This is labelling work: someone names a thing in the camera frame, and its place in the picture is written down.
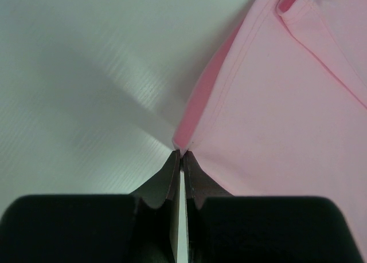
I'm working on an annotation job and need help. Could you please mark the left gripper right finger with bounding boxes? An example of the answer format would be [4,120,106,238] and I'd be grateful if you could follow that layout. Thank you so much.
[182,152,362,262]

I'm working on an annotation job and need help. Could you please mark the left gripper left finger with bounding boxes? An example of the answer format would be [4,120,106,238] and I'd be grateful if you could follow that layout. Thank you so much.
[1,151,180,262]

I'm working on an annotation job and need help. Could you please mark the pink t-shirt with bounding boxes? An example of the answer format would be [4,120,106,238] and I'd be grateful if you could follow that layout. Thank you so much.
[173,0,366,255]

